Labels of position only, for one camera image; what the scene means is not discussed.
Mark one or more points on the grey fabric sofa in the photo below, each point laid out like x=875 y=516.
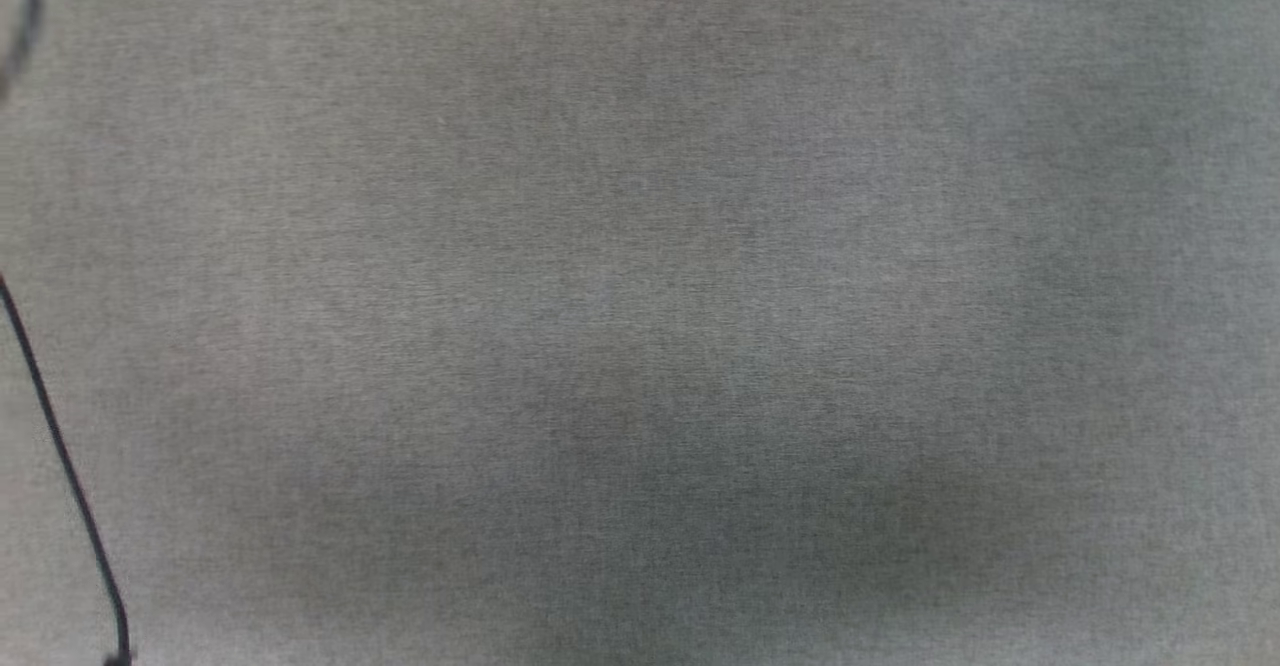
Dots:
x=700 y=306

